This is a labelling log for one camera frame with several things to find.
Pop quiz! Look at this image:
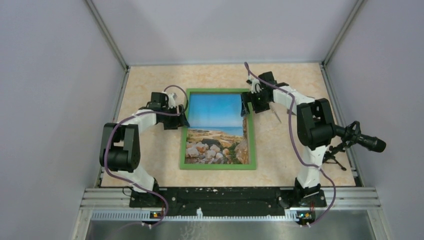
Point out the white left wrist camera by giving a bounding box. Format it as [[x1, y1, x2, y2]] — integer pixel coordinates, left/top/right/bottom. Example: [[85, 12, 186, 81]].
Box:
[[166, 92, 177, 109]]

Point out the green wooden picture frame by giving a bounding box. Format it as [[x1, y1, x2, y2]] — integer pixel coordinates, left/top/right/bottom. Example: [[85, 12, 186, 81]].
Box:
[[179, 88, 257, 171]]

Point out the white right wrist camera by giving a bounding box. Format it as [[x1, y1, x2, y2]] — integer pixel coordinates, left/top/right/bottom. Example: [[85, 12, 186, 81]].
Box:
[[246, 78, 262, 94]]

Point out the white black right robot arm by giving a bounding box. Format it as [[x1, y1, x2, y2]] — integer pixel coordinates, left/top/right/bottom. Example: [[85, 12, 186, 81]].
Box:
[[240, 70, 336, 206]]

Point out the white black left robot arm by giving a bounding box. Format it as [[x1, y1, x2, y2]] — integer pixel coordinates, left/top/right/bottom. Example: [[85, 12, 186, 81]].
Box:
[[99, 91, 190, 207]]

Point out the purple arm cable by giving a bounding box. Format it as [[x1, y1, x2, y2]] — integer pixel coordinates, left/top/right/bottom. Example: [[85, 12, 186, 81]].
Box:
[[103, 85, 190, 229], [243, 61, 337, 228]]

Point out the clear handle screwdriver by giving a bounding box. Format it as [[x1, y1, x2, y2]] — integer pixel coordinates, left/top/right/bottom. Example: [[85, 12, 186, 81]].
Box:
[[269, 103, 282, 124]]

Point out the black camera on tripod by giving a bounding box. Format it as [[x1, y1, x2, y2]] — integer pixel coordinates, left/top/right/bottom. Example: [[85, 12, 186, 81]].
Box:
[[322, 121, 387, 171]]

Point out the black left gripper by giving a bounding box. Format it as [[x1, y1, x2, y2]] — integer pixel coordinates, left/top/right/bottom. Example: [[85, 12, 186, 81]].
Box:
[[159, 104, 189, 130]]

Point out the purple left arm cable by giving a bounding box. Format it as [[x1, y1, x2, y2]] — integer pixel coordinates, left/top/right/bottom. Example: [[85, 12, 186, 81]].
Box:
[[103, 85, 190, 229]]

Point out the aluminium front rail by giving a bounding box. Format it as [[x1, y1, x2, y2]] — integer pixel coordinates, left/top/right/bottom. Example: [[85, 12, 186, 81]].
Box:
[[72, 187, 392, 240]]

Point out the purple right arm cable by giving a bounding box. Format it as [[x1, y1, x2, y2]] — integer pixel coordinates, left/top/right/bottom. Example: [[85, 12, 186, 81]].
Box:
[[243, 61, 337, 228]]

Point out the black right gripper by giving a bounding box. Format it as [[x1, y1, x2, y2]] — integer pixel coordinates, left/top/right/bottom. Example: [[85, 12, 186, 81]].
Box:
[[240, 90, 271, 117]]

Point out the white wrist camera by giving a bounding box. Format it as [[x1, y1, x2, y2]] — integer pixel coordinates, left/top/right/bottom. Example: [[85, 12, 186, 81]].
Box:
[[166, 92, 177, 109], [246, 78, 262, 94]]

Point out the beach landscape photo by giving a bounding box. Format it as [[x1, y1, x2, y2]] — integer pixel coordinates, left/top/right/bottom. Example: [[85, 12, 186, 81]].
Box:
[[184, 92, 251, 167]]

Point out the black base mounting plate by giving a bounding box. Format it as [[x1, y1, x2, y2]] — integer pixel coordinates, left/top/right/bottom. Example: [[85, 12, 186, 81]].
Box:
[[129, 187, 328, 217]]

